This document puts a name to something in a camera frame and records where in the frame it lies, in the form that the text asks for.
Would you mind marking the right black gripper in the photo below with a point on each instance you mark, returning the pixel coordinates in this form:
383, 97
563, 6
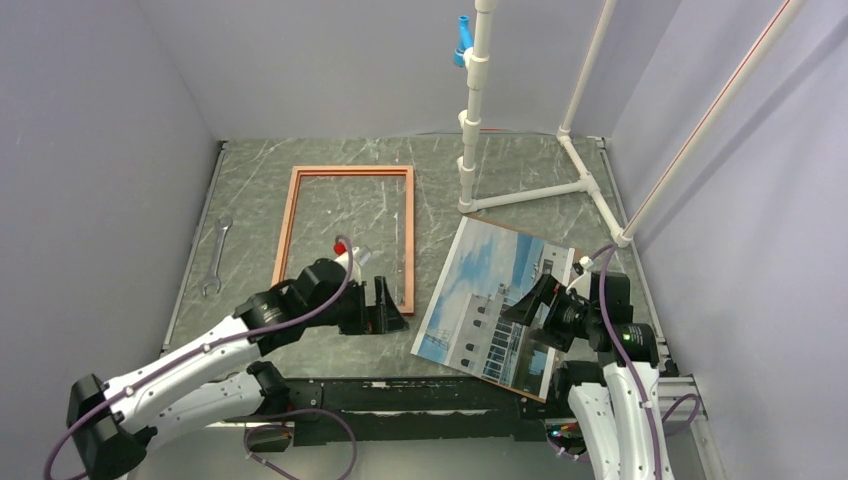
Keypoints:
553, 294

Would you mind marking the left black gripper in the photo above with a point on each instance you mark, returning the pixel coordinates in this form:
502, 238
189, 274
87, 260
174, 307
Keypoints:
383, 317

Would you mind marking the orange wooden picture frame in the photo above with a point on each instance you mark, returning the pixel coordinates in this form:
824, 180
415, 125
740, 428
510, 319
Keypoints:
407, 306

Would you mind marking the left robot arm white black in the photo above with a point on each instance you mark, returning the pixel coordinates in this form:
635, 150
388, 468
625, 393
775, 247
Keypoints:
220, 375

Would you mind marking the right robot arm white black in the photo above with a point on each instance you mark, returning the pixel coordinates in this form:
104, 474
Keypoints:
614, 399

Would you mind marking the building and sky photo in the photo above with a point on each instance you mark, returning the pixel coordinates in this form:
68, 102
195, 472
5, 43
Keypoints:
465, 271

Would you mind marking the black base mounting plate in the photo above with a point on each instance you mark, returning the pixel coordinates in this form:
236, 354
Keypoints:
417, 408

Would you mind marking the silver open-end wrench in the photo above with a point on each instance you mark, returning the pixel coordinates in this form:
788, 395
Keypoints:
211, 282

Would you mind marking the white PVC pipe stand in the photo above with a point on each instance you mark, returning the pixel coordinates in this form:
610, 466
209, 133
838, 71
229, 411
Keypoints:
477, 64

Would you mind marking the blue pipe fitting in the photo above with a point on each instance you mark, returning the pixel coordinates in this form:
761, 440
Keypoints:
464, 42

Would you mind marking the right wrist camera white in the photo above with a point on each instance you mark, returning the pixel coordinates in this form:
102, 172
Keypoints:
583, 268

